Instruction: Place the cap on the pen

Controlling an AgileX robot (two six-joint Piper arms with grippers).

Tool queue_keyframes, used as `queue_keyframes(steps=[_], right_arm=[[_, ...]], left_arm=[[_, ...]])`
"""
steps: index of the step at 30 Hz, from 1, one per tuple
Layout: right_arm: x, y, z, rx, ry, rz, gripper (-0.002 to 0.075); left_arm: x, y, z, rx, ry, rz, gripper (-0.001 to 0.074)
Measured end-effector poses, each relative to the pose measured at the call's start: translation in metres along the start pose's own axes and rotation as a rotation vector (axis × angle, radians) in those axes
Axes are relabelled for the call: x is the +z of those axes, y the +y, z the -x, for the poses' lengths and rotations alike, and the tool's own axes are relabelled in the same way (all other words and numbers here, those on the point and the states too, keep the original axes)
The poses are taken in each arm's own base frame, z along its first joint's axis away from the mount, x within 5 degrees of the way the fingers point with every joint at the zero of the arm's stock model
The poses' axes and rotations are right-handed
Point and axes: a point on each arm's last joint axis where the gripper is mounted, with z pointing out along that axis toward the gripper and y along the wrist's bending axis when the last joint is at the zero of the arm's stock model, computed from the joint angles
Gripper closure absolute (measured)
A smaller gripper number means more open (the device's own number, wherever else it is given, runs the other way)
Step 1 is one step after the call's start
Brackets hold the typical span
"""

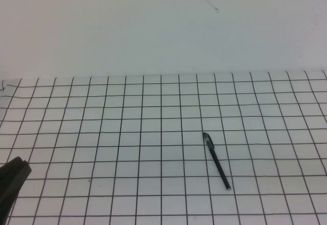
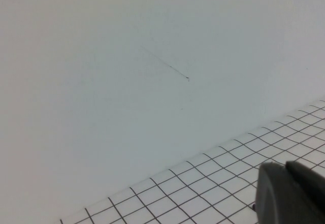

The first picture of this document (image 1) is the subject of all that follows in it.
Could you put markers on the translucent grey pen cap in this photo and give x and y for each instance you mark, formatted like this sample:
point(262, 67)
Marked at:
point(208, 140)

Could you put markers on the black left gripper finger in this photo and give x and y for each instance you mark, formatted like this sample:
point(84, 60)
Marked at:
point(18, 184)
point(9, 176)

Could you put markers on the black pen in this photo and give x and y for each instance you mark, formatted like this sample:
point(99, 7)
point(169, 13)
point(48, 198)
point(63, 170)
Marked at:
point(219, 169)

